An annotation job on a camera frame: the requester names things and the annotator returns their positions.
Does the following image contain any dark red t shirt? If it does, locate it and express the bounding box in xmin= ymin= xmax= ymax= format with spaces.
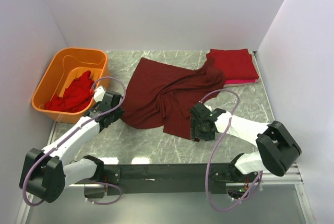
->
xmin=122 ymin=58 xmax=225 ymax=139

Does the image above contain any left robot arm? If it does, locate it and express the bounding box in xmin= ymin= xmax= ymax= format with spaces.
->
xmin=19 ymin=92 xmax=125 ymax=207

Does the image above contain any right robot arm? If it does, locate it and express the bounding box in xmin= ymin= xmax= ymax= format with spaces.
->
xmin=190 ymin=102 xmax=302 ymax=176

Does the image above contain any bright red shirt in basket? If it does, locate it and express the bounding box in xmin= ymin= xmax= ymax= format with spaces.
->
xmin=44 ymin=70 xmax=94 ymax=113

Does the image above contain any orange plastic basket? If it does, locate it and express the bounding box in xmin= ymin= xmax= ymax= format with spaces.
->
xmin=31 ymin=48 xmax=110 ymax=124

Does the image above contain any folded dark red shirt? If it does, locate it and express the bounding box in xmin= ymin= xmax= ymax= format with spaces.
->
xmin=206 ymin=49 xmax=259 ymax=80

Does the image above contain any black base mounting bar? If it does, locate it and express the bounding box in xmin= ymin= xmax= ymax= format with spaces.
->
xmin=73 ymin=162 xmax=261 ymax=200

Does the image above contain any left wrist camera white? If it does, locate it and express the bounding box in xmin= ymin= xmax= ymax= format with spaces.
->
xmin=90 ymin=86 xmax=106 ymax=102

